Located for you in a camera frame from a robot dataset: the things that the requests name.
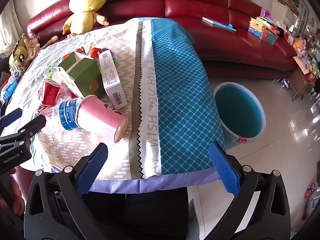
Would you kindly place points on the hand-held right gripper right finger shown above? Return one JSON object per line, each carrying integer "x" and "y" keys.
{"x": 225, "y": 171}

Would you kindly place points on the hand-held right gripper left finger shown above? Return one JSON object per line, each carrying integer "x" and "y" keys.
{"x": 93, "y": 170}

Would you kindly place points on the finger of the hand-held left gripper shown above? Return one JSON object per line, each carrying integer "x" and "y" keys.
{"x": 32, "y": 126}
{"x": 11, "y": 118}

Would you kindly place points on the clear plastic water bottle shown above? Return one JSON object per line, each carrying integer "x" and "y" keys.
{"x": 67, "y": 112}

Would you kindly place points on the red drink can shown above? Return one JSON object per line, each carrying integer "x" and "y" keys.
{"x": 50, "y": 92}

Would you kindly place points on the pink paper cup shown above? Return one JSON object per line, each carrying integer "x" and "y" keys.
{"x": 100, "y": 117}

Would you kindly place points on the white green milk carton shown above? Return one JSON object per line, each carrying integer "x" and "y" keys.
{"x": 53, "y": 73}

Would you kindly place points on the blue plastic bucket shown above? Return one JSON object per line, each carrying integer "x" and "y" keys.
{"x": 237, "y": 110}

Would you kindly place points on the green carton box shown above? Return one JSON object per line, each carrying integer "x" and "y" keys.
{"x": 85, "y": 75}

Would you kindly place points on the red yellow snack packet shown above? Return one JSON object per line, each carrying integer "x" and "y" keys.
{"x": 80, "y": 51}

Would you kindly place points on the white barcode box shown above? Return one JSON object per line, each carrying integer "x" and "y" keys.
{"x": 112, "y": 80}

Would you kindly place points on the orange red snack packet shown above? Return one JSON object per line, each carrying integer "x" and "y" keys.
{"x": 94, "y": 53}

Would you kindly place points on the person's left hand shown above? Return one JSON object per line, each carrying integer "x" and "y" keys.
{"x": 17, "y": 195}

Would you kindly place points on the blue plastic packet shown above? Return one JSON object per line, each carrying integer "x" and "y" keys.
{"x": 8, "y": 90}

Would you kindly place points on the purple cloth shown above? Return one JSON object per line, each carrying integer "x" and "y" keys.
{"x": 155, "y": 183}

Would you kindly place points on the green plush toy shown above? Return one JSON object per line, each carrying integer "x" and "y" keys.
{"x": 21, "y": 51}

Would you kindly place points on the colourful toy box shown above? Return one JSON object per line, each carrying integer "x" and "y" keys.
{"x": 310, "y": 200}

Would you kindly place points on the blue patterned tablecloth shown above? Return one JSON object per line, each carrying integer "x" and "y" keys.
{"x": 180, "y": 92}

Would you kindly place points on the white curtain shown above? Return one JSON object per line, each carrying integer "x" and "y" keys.
{"x": 7, "y": 27}

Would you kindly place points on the small patterned ball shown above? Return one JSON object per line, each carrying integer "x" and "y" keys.
{"x": 285, "y": 83}

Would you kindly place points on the wooden cabinet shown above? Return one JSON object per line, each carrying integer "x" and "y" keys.
{"x": 301, "y": 82}

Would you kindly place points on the yellow chick plush toy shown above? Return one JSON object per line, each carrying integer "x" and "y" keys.
{"x": 82, "y": 12}

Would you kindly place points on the pile of assorted packages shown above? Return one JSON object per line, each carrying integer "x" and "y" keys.
{"x": 306, "y": 55}

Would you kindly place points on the pile of colourful toy boxes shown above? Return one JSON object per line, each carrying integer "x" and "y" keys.
{"x": 262, "y": 28}

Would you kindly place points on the thin blue book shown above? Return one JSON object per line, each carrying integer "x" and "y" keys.
{"x": 217, "y": 23}

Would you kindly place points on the red leather sofa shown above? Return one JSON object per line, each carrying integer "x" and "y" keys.
{"x": 200, "y": 2}

